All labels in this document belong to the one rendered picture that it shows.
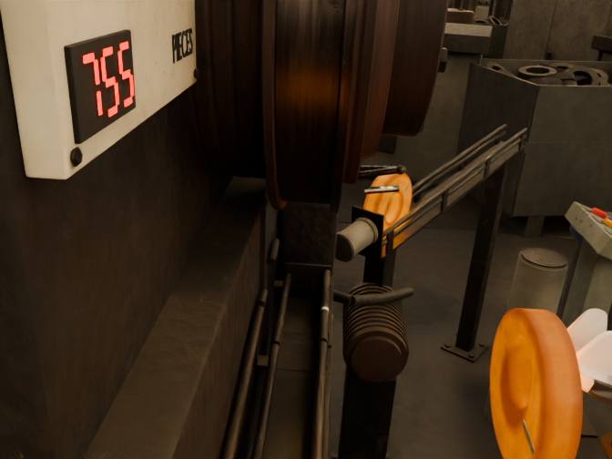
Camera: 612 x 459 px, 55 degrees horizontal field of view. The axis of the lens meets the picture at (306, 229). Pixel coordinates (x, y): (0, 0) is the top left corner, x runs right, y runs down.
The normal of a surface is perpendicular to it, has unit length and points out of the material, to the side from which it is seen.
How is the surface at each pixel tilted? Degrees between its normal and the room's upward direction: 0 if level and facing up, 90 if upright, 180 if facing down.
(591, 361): 90
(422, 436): 0
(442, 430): 0
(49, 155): 90
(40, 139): 90
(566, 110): 90
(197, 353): 0
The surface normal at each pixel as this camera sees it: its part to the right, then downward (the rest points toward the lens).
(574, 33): -0.96, 0.07
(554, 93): 0.20, 0.41
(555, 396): -0.01, -0.21
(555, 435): -0.04, 0.23
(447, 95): -0.30, 0.37
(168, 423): 0.05, -0.91
